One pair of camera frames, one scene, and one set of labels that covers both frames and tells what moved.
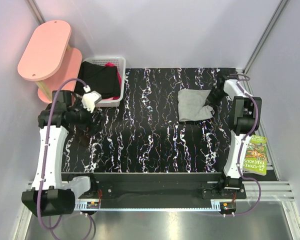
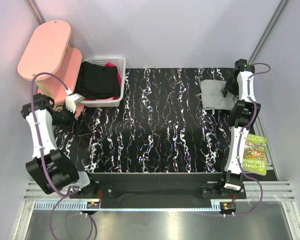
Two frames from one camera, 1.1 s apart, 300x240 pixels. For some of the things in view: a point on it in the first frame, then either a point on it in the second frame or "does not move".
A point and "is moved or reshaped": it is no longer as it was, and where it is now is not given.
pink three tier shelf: x=47 y=60 does not move
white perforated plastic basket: x=120 y=62 does not move
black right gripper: x=209 y=100 to x=227 y=88
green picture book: x=255 y=160 does not move
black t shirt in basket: x=103 y=80 does not move
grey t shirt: x=191 y=105 is moved or reshaped
